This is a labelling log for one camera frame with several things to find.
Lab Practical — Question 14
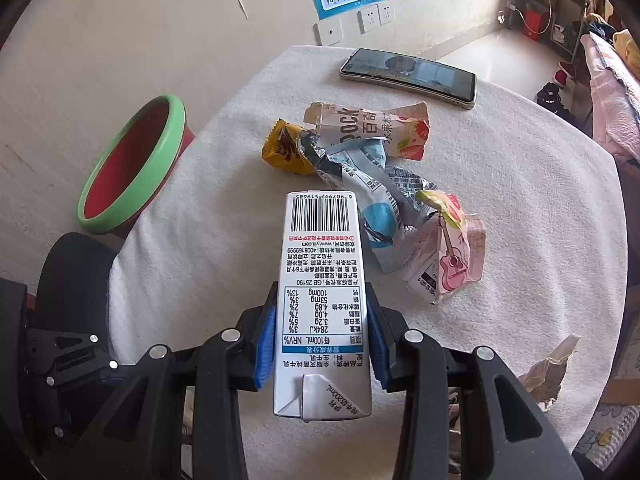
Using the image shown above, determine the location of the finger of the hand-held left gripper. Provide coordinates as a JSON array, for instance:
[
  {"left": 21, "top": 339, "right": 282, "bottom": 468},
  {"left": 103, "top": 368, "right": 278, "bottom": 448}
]
[{"left": 27, "top": 329, "right": 122, "bottom": 387}]

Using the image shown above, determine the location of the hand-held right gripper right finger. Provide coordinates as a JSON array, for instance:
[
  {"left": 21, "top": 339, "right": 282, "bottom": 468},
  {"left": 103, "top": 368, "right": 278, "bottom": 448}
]
[{"left": 365, "top": 282, "right": 583, "bottom": 480}]

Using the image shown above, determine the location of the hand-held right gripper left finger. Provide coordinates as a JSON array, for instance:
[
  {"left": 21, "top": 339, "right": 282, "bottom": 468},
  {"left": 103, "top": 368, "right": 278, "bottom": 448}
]
[{"left": 75, "top": 280, "right": 278, "bottom": 480}]

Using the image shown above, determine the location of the white milk carton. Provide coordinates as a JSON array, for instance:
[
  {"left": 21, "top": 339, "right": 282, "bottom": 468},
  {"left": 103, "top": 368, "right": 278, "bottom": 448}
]
[{"left": 272, "top": 191, "right": 375, "bottom": 421}]

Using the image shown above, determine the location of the pink guitar print wrapper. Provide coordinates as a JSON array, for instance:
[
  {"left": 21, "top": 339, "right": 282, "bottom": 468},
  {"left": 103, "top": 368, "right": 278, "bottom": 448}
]
[{"left": 402, "top": 190, "right": 487, "bottom": 306}]

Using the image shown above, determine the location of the blue and white snack wrapper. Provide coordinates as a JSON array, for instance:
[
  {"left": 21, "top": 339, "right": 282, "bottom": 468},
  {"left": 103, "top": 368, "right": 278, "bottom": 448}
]
[{"left": 312, "top": 137, "right": 441, "bottom": 275}]

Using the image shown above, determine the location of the brown paper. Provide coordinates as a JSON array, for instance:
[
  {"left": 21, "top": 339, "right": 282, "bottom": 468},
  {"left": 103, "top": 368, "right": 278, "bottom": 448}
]
[{"left": 517, "top": 335, "right": 581, "bottom": 411}]

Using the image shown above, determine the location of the yellow snack wrapper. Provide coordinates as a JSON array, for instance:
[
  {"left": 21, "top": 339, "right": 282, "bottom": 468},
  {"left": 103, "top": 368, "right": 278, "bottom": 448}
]
[{"left": 262, "top": 119, "right": 321, "bottom": 176}]

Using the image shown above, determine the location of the red bin with green rim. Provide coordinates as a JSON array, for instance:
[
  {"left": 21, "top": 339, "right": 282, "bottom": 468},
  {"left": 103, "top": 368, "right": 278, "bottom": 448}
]
[{"left": 76, "top": 94, "right": 197, "bottom": 241}]

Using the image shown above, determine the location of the white and red snack wrapper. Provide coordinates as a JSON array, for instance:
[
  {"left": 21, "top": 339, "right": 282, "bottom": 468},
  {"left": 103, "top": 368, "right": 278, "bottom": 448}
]
[{"left": 302, "top": 101, "right": 431, "bottom": 162}]

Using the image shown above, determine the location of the white table cloth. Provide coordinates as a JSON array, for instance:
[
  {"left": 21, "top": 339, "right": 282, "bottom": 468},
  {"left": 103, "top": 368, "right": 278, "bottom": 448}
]
[{"left": 107, "top": 45, "right": 628, "bottom": 480}]

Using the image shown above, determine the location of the floral seat cushion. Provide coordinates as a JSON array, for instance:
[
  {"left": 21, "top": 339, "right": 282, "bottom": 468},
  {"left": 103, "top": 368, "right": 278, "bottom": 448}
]
[{"left": 585, "top": 402, "right": 628, "bottom": 468}]

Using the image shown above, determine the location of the wooden chair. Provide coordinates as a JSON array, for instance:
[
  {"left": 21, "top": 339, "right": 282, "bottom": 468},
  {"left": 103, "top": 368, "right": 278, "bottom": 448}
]
[{"left": 597, "top": 327, "right": 640, "bottom": 408}]

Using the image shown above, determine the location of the smartphone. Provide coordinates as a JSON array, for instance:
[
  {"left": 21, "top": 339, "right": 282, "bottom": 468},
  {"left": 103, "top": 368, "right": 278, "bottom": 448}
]
[{"left": 339, "top": 48, "right": 477, "bottom": 111}]

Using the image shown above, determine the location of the black shoe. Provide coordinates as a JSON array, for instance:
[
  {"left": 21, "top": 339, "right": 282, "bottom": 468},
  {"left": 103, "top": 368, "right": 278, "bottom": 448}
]
[{"left": 536, "top": 82, "right": 568, "bottom": 113}]

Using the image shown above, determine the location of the red shoe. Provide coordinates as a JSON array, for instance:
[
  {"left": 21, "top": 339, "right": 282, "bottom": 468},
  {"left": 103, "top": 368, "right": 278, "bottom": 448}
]
[{"left": 552, "top": 61, "right": 576, "bottom": 88}]

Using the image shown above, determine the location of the bed with pink sheet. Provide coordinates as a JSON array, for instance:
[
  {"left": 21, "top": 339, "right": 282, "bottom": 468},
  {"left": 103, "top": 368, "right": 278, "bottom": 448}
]
[{"left": 580, "top": 30, "right": 640, "bottom": 161}]

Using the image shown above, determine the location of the red container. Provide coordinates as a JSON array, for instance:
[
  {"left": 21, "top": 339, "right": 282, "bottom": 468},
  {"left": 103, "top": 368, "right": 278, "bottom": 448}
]
[{"left": 522, "top": 5, "right": 548, "bottom": 37}]

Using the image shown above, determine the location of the white wall plate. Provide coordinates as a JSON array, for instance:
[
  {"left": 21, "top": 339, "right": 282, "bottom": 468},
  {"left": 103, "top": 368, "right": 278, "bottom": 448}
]
[{"left": 314, "top": 16, "right": 344, "bottom": 47}]

